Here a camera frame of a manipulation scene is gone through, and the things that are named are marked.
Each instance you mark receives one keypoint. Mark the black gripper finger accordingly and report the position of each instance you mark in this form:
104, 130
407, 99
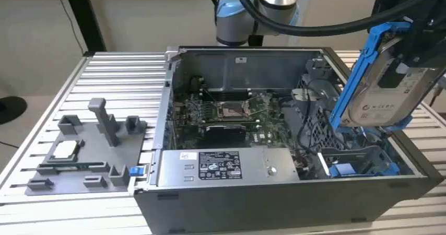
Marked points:
390, 75

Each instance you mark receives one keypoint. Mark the black round stand base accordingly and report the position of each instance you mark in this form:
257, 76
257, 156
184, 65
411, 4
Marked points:
12, 109

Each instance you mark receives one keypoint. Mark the perforated metal drive cage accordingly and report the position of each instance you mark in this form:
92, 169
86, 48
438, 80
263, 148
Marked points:
313, 130

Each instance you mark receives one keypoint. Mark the hard disk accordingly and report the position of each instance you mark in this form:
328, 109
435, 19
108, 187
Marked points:
375, 107

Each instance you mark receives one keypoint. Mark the dark grey PC case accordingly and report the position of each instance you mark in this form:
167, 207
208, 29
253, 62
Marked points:
243, 209

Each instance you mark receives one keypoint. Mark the blue case latch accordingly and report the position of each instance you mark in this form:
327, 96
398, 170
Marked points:
135, 171

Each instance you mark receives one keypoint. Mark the blue plastic disk carrier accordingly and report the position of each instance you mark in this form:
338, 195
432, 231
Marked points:
343, 170

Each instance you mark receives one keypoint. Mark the black metal post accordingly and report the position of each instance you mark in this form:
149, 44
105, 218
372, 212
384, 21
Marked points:
85, 18

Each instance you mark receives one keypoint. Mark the green motherboard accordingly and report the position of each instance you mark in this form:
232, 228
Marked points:
268, 130

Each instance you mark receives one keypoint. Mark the silver power supply unit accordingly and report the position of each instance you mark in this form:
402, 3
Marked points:
173, 172

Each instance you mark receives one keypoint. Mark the silver CPU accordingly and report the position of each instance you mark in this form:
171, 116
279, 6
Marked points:
65, 150

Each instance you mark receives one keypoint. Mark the blue plastic bay latch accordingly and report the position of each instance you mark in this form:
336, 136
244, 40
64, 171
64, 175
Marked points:
391, 164

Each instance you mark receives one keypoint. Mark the CPU socket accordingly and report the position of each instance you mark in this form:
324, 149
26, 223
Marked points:
229, 111

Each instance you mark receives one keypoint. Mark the grey plastic parts rack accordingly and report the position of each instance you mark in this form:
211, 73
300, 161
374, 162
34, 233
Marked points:
90, 135

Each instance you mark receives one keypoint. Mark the green RAM stick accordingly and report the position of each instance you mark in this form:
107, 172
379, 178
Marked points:
81, 165

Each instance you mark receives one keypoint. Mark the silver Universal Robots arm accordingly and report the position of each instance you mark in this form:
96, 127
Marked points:
236, 23

